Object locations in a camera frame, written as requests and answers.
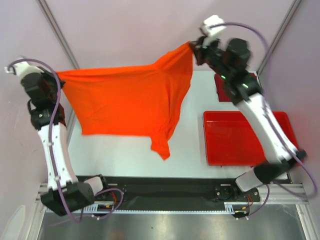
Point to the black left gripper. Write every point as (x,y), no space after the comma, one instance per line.
(48,75)

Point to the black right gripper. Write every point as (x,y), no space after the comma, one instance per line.
(200,51)

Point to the orange t shirt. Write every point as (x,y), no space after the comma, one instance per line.
(135,101)

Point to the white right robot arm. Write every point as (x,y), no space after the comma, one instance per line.
(281,154)

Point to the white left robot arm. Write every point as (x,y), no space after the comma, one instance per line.
(65,193)

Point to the folded dark red t shirt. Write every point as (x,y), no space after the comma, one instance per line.
(223,90)

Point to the red plastic tray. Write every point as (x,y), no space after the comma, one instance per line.
(230,140)

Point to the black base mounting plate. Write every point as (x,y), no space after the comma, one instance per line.
(150,184)

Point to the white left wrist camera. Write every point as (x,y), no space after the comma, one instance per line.
(22,69)

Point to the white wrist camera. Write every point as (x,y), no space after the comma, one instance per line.
(22,69)
(211,29)

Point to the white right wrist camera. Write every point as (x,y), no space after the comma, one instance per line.
(211,29)

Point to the left aluminium frame post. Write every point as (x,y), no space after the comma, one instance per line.
(54,25)

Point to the aluminium frame post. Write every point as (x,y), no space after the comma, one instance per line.
(54,25)
(279,34)

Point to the right aluminium frame post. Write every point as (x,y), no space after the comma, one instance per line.
(279,34)

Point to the aluminium front rail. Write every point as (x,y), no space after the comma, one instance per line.
(285,193)

